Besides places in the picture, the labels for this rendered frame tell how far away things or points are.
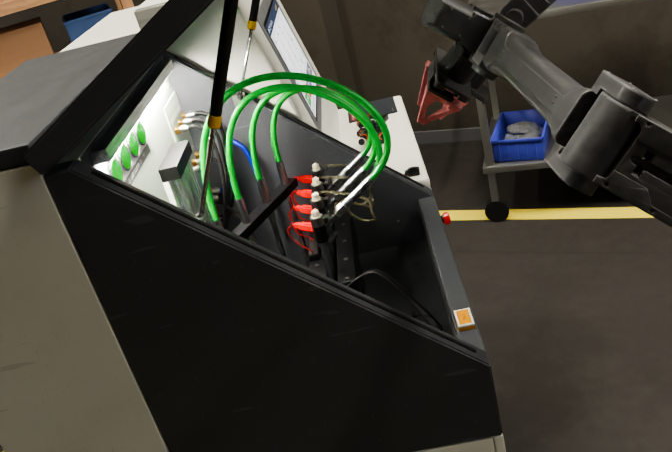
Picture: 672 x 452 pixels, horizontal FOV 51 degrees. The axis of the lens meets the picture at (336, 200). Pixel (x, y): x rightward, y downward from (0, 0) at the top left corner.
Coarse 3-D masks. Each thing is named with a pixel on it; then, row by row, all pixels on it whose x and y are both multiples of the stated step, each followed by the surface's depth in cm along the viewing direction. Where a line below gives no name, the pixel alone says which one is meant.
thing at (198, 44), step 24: (216, 0) 160; (240, 0) 167; (144, 24) 162; (192, 24) 162; (216, 24) 162; (240, 24) 162; (168, 48) 164; (192, 48) 165; (216, 48) 165; (240, 48) 165; (264, 48) 169; (240, 72) 167; (264, 72) 167; (312, 120) 187; (336, 120) 229
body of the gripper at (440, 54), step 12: (456, 48) 111; (444, 60) 114; (456, 60) 112; (468, 60) 111; (444, 72) 114; (456, 72) 112; (468, 72) 112; (444, 84) 111; (456, 84) 113; (468, 84) 115; (468, 96) 113
